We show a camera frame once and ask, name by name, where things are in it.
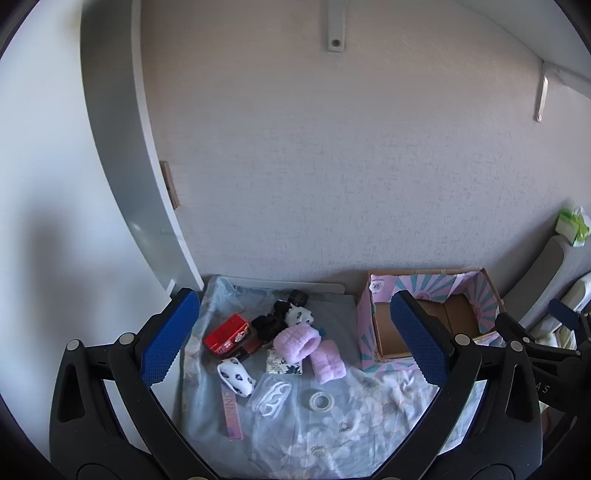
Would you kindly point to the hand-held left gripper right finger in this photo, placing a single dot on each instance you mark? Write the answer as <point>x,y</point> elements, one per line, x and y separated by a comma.
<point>415,341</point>

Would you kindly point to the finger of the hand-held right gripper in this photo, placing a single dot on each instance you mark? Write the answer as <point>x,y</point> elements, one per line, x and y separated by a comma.
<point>565,311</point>
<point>515,327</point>

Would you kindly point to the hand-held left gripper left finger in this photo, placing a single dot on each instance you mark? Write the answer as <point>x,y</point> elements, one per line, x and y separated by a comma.
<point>171,337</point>

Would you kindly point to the pink patterned cardboard box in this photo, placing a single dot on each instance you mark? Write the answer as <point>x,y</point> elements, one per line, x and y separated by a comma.
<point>369,323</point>

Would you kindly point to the white black-spotted sock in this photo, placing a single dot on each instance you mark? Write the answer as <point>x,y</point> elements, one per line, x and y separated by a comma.
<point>236,376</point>
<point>299,317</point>

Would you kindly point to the purple fluffy wristband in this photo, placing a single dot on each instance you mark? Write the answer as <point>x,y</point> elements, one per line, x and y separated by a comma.
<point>328,362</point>
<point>298,342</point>

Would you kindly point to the black fuzzy item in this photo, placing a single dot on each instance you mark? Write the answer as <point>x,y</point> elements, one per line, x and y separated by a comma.
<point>268,323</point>

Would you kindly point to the clear tape roll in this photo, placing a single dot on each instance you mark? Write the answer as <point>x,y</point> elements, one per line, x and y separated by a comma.
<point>322,401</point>

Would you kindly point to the clear plastic box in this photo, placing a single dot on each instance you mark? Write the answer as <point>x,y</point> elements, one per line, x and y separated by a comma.
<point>268,396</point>

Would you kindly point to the red milk carton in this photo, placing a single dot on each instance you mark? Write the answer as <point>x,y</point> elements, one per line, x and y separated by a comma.
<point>226,334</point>

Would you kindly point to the dark red and black box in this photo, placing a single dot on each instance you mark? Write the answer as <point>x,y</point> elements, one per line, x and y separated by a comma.
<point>248,350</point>

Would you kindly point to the floral printed tissue pack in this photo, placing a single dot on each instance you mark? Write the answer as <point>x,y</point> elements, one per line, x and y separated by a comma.
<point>282,363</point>

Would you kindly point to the black cylinder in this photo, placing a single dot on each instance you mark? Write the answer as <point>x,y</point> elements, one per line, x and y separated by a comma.
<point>298,298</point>

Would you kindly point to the floral blue cloth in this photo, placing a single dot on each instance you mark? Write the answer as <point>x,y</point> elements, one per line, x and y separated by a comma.
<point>323,443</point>

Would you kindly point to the small brown wooden strip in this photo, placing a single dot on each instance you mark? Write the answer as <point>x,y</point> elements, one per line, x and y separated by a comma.
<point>170,184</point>

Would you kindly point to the white shelf panel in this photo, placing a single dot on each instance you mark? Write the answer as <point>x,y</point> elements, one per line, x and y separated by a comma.
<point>138,161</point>

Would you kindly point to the white wall bracket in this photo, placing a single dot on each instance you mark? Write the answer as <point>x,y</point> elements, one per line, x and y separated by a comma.
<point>549,83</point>
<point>333,27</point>

